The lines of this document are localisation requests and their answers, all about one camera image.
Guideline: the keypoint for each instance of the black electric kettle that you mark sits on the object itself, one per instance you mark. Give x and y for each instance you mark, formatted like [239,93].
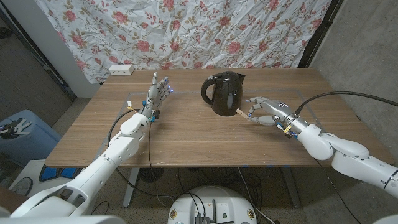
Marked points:
[227,99]

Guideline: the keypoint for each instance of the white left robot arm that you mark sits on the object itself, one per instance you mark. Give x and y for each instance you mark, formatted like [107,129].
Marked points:
[102,168]

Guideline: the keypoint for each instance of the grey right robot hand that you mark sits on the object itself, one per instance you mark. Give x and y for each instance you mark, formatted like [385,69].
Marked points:
[278,110]

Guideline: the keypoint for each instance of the white board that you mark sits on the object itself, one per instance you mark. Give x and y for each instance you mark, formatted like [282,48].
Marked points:
[34,168]

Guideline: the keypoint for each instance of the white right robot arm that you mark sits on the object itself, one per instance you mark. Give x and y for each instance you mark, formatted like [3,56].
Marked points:
[351,155]

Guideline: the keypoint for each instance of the white power strip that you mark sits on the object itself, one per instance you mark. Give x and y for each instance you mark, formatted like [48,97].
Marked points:
[121,69]

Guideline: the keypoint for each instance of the grey sneaker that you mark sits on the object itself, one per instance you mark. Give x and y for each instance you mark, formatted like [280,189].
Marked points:
[23,186]

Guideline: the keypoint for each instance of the black and white glove pile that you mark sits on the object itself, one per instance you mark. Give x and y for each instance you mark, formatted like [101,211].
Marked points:
[12,127]

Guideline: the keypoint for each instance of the wooden clothespin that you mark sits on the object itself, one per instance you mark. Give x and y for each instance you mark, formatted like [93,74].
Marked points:
[241,112]

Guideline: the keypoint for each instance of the black round fan base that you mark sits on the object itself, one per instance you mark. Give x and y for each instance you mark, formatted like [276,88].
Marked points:
[150,175]

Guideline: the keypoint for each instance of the white robot torso base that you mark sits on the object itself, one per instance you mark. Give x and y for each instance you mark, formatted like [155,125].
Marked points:
[224,202]

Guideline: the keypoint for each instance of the black door frame rail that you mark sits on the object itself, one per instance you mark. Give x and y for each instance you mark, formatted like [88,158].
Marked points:
[46,67]

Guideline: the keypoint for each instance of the blue and black item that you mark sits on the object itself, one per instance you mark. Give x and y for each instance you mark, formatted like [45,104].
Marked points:
[49,172]

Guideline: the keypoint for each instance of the floral backdrop cloth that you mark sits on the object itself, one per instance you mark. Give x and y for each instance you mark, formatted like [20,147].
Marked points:
[186,31]

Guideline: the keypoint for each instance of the grey table leg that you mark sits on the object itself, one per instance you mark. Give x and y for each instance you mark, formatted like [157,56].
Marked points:
[292,193]
[130,189]

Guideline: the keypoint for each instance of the blue storage bin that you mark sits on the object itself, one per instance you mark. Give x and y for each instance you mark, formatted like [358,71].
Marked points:
[31,146]

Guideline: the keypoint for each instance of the black backdrop stand pole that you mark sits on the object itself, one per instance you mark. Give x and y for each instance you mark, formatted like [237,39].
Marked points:
[320,34]

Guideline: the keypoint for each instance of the person's bare leg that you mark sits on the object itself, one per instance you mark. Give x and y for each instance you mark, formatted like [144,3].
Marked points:
[9,199]

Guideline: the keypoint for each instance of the white robot chest cover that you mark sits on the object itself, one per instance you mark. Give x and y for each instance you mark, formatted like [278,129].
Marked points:
[62,220]

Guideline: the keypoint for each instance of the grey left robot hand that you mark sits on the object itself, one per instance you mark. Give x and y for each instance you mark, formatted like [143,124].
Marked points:
[154,96]

